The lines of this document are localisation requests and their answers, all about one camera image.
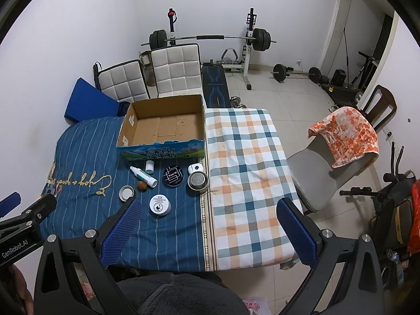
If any silver white jar lid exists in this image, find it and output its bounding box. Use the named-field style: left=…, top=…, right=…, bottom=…
left=119, top=185, right=135, bottom=203

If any white round jar panda label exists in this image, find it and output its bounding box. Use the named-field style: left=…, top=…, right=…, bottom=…
left=150, top=194, right=171, bottom=216

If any brown walnut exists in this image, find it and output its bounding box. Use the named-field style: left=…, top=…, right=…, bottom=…
left=137, top=181, right=148, bottom=191

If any white teal spray bottle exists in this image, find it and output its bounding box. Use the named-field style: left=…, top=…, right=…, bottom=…
left=130, top=166, right=158, bottom=188

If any small white pill bottle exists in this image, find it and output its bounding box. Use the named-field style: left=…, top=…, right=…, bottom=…
left=145, top=160, right=154, bottom=175

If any black round ME compact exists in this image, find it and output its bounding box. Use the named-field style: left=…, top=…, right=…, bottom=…
left=162, top=166, right=184, bottom=188

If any perforated steel strainer cup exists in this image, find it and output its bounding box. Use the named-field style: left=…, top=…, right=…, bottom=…
left=187, top=171, right=209, bottom=193

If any blue striped bed sheet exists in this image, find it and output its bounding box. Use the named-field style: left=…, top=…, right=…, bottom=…
left=41, top=117, right=206, bottom=272

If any grey office chair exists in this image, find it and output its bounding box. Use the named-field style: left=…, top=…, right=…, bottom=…
left=287, top=135, right=376, bottom=213

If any black dark clothing lap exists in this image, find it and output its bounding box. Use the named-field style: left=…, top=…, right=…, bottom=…
left=107, top=265, right=249, bottom=314

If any plaid checked blanket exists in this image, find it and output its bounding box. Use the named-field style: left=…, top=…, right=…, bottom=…
left=205, top=108, right=300, bottom=271

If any black exercise bike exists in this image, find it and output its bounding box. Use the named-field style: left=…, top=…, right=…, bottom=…
left=340, top=143, right=416, bottom=289

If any blue foam cushion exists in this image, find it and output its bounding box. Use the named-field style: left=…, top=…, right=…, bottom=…
left=64, top=77, right=130, bottom=123

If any orange white floral towel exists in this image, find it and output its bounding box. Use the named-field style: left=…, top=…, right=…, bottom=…
left=308, top=106, right=379, bottom=171

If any open cardboard box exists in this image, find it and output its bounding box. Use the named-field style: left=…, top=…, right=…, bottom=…
left=116, top=94, right=206, bottom=161

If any left white padded chair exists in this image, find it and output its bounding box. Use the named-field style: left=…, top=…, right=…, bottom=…
left=93, top=60, right=150, bottom=103

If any white padded chair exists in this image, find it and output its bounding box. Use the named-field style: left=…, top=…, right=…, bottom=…
left=93, top=60, right=150, bottom=103
left=151, top=43, right=203, bottom=97

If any brown wooden chair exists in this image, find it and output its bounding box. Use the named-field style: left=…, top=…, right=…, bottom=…
left=360, top=85, right=397, bottom=132

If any floor barbell with plates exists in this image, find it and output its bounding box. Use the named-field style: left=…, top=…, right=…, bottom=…
left=271, top=63, right=322, bottom=84

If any black blue weight bench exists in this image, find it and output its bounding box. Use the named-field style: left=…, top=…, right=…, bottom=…
left=201, top=63, right=231, bottom=108

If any right white padded chair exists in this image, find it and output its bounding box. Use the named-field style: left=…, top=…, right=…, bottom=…
left=151, top=43, right=203, bottom=97

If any barbell on rack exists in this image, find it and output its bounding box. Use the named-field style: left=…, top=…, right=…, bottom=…
left=141, top=29, right=277, bottom=51

